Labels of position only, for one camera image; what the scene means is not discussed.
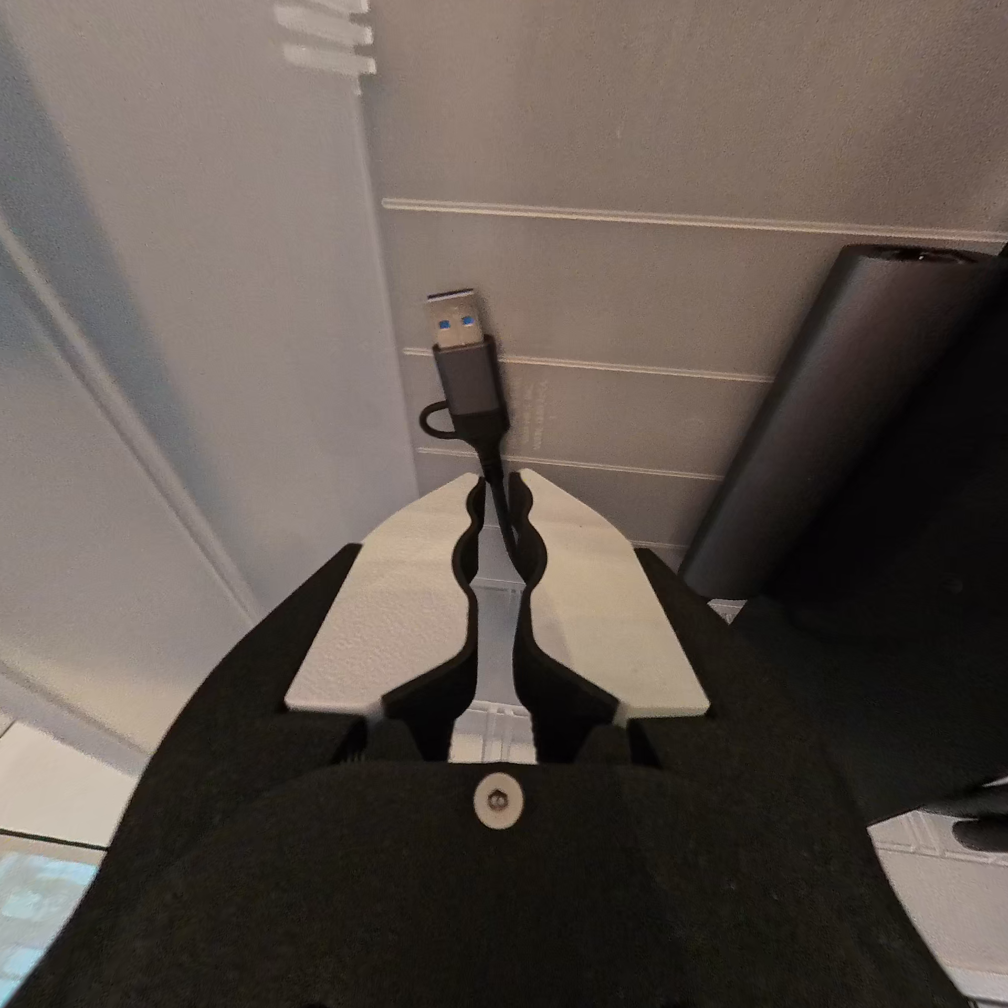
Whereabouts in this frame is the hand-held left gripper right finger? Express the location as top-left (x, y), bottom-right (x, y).
top-left (508, 467), bottom-right (711, 744)

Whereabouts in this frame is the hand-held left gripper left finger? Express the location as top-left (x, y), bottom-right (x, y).
top-left (282, 470), bottom-right (491, 744)

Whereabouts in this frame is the USB cable with tethered adapter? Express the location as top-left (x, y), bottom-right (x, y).
top-left (416, 286), bottom-right (530, 549)

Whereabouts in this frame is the grey metal USB hub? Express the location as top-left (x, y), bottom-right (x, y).
top-left (676, 240), bottom-right (1008, 603)

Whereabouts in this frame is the clear plastic bin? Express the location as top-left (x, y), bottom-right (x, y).
top-left (1, 1), bottom-right (1008, 962)

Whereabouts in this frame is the black quilted cushion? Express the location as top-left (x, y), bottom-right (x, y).
top-left (733, 300), bottom-right (1008, 828)

